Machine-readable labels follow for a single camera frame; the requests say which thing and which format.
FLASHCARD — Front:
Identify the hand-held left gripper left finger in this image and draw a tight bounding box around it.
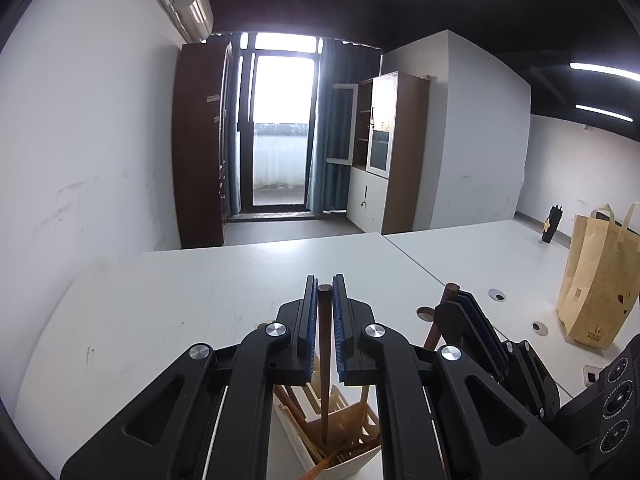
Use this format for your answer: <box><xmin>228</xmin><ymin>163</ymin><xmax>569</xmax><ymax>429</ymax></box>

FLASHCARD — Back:
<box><xmin>60</xmin><ymin>274</ymin><xmax>321</xmax><ymax>480</ymax></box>

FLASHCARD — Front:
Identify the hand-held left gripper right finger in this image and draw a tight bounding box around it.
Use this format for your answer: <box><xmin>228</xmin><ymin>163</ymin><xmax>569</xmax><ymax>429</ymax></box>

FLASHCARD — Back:
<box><xmin>331</xmin><ymin>274</ymin><xmax>591</xmax><ymax>480</ymax></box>

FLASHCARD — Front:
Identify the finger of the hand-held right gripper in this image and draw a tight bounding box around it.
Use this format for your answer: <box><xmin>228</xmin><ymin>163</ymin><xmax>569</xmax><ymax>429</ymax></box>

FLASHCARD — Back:
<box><xmin>456</xmin><ymin>290</ymin><xmax>562</xmax><ymax>421</ymax></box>
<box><xmin>433</xmin><ymin>301</ymin><xmax>483</xmax><ymax>361</ymax></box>

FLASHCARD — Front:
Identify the brown wooden chopstick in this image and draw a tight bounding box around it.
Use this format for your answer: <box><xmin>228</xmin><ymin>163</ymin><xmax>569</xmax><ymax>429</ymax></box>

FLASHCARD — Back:
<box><xmin>424</xmin><ymin>282</ymin><xmax>461</xmax><ymax>351</ymax></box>
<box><xmin>317</xmin><ymin>284</ymin><xmax>335</xmax><ymax>446</ymax></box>
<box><xmin>273</xmin><ymin>384</ymin><xmax>308</xmax><ymax>428</ymax></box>

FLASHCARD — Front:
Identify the pale yellow chopstick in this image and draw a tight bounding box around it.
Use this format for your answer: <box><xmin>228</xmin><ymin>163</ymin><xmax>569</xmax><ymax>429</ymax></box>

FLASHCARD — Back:
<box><xmin>299</xmin><ymin>437</ymin><xmax>356</xmax><ymax>480</ymax></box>
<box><xmin>277</xmin><ymin>404</ymin><xmax>323</xmax><ymax>463</ymax></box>

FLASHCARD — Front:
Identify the cream slotted utensil holder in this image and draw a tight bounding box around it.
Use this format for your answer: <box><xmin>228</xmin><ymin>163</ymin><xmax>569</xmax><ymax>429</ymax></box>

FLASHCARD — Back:
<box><xmin>272</xmin><ymin>355</ymin><xmax>383</xmax><ymax>480</ymax></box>

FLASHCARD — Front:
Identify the brown paper carrier bag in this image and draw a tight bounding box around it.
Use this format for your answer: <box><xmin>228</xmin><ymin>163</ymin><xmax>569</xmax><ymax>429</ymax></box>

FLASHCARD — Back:
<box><xmin>557</xmin><ymin>201</ymin><xmax>640</xmax><ymax>351</ymax></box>

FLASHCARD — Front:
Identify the small black bag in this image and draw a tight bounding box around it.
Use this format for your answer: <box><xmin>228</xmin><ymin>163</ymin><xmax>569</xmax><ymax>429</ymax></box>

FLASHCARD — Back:
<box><xmin>541</xmin><ymin>205</ymin><xmax>564</xmax><ymax>245</ymax></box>

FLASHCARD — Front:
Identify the cabinet with glass doors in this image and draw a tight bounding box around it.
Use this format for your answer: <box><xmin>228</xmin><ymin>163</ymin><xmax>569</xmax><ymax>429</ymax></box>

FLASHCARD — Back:
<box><xmin>325</xmin><ymin>71</ymin><xmax>431</xmax><ymax>235</ymax></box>

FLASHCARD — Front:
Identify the dark blue curtain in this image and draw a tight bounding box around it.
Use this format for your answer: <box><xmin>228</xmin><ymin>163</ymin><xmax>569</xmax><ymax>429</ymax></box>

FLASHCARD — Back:
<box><xmin>306</xmin><ymin>37</ymin><xmax>383</xmax><ymax>213</ymax></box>
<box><xmin>220</xmin><ymin>35</ymin><xmax>251</xmax><ymax>217</ymax></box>

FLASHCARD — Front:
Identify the glass balcony door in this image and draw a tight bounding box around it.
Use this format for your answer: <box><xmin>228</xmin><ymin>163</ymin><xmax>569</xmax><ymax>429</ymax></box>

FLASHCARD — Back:
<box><xmin>235</xmin><ymin>32</ymin><xmax>321</xmax><ymax>216</ymax></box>

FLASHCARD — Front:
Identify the dark brown wardrobe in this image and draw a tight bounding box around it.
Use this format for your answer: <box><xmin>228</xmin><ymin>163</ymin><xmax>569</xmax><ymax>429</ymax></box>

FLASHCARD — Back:
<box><xmin>171</xmin><ymin>40</ymin><xmax>236</xmax><ymax>250</ymax></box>

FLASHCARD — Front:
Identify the long ceiling light strip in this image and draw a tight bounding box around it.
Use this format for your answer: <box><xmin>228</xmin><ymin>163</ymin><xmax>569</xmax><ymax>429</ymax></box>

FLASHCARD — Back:
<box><xmin>570</xmin><ymin>61</ymin><xmax>640</xmax><ymax>82</ymax></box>
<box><xmin>575</xmin><ymin>104</ymin><xmax>635</xmax><ymax>123</ymax></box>

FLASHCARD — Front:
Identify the white wall air conditioner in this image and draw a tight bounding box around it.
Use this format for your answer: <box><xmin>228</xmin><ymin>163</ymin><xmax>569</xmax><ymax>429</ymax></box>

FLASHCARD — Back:
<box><xmin>172</xmin><ymin>0</ymin><xmax>215</xmax><ymax>43</ymax></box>

